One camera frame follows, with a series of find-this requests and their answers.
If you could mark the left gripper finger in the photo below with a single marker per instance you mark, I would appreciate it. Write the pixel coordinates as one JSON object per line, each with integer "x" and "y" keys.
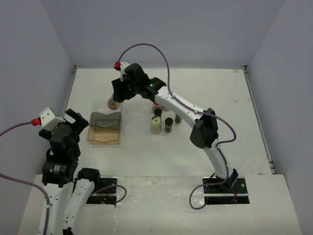
{"x": 80, "y": 122}
{"x": 69, "y": 116}

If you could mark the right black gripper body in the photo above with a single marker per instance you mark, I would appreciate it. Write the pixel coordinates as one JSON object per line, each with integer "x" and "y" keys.
{"x": 126, "y": 80}

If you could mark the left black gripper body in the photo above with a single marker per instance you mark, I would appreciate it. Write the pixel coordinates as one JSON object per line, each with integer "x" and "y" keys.
{"x": 76, "y": 151}

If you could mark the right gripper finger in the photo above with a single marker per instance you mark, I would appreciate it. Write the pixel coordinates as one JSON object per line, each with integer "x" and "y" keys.
{"x": 129, "y": 91}
{"x": 118, "y": 90}

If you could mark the black-knob bottle brown contents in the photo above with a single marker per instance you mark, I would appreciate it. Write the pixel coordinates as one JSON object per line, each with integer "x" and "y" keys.
{"x": 113, "y": 105}

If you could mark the black-knob bottle white contents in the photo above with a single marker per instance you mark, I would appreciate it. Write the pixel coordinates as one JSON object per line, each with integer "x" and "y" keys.
{"x": 166, "y": 109}

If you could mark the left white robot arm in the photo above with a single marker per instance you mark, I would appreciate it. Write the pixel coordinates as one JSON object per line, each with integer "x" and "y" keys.
{"x": 66, "y": 194}

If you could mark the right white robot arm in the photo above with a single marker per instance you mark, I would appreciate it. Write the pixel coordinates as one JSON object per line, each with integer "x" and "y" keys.
{"x": 204, "y": 135}

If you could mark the smoky grey plastic bin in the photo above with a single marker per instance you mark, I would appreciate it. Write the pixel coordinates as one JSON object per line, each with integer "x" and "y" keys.
{"x": 105, "y": 120}

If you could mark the clear plastic bin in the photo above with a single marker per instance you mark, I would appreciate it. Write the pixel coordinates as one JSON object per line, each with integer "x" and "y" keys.
{"x": 100, "y": 106}

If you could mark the pink lid spice bottle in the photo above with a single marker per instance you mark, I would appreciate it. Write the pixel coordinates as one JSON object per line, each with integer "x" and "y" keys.
{"x": 156, "y": 106}

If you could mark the black lid jar centre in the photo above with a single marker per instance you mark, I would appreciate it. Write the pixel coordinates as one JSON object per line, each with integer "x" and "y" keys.
{"x": 158, "y": 112}

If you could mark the yellow lid spice bottle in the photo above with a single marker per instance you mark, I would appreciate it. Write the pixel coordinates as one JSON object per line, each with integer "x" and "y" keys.
{"x": 156, "y": 125}

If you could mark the black lid pepper jar front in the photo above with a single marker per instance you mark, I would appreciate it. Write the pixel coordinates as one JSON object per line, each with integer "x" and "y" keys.
{"x": 168, "y": 125}

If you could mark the black lid pepper jar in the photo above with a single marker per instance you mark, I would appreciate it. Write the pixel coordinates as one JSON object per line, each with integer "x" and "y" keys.
{"x": 168, "y": 125}
{"x": 177, "y": 119}

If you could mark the black lid pepper jar right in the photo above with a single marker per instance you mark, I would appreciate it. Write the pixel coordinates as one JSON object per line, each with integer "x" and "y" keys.
{"x": 177, "y": 119}

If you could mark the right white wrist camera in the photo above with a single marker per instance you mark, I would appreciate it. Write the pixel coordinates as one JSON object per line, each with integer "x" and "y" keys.
{"x": 120, "y": 67}

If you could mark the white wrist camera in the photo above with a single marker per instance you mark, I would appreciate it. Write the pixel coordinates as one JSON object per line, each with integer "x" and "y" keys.
{"x": 120, "y": 67}
{"x": 49, "y": 120}

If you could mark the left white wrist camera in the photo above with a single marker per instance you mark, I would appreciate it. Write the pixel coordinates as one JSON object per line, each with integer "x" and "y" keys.
{"x": 49, "y": 120}

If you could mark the left aluminium table rail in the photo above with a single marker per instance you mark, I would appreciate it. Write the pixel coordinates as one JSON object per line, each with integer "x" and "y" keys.
{"x": 75, "y": 68}

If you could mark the aluminium table rail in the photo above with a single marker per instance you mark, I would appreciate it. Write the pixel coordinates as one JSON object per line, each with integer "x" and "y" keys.
{"x": 75, "y": 68}
{"x": 270, "y": 161}

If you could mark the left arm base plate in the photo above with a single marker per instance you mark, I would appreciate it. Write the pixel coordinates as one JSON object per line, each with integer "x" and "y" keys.
{"x": 107, "y": 196}

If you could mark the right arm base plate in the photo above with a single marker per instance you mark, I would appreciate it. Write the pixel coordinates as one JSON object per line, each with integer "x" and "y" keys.
{"x": 215, "y": 195}

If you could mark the right aluminium table rail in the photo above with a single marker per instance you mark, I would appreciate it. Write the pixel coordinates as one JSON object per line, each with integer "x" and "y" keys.
{"x": 270, "y": 161}

